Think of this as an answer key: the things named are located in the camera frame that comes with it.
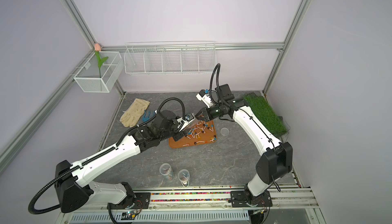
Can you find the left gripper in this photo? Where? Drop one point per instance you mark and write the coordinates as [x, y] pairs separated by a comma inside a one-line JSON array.
[[180, 135]]

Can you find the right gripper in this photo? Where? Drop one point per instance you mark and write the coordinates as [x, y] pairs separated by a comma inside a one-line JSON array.
[[205, 116]]

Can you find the clear plastic jar lid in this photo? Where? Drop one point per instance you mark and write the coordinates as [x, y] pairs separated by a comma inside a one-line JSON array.
[[224, 131]]

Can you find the clear plastic candy jar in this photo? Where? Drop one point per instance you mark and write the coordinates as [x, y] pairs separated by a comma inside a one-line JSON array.
[[190, 121]]

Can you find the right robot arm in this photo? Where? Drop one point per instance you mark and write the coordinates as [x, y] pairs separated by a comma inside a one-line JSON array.
[[276, 157]]

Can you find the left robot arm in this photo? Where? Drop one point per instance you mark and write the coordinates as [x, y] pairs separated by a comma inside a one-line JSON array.
[[74, 182]]

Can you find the orange wooden tray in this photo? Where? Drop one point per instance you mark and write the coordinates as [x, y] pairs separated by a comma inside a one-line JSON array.
[[199, 134]]

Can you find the blue garden hand rake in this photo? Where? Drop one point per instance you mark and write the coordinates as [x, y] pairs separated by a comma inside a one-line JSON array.
[[148, 115]]

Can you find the beige work glove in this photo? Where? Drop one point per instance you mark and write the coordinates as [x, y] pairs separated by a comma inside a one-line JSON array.
[[133, 114]]

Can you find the green artificial grass mat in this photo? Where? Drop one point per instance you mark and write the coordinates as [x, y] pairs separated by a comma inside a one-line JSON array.
[[265, 114]]

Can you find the artificial pink tulip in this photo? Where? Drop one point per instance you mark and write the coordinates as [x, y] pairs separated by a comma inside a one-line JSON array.
[[100, 60]]

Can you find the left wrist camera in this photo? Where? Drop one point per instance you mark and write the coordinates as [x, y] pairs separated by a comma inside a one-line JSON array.
[[181, 124]]

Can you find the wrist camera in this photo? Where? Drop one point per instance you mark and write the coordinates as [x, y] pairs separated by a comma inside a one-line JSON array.
[[181, 124], [205, 97]]

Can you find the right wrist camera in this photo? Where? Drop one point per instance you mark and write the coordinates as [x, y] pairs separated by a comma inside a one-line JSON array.
[[205, 97]]

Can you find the white wire wall basket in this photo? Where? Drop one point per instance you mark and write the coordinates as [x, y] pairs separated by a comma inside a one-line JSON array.
[[170, 57]]

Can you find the white mesh wall box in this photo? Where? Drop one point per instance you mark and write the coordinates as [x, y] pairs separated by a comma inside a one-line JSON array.
[[88, 77]]

